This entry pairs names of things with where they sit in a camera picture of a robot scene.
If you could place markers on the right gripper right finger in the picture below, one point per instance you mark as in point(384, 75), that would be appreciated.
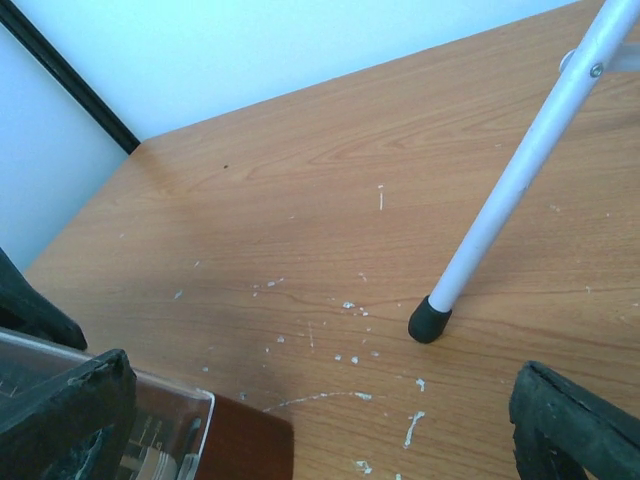
point(564, 431)

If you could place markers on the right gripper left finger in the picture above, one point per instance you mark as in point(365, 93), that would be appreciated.
point(75, 425)

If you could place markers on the clear plastic metronome cover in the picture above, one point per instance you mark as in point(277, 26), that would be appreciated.
point(172, 420)

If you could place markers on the brown wooden metronome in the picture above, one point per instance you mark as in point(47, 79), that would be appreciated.
point(245, 443)

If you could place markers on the lilac music stand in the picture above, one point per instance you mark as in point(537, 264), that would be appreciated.
point(602, 50)

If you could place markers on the black aluminium frame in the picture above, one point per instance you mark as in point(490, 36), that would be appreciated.
point(30, 37)

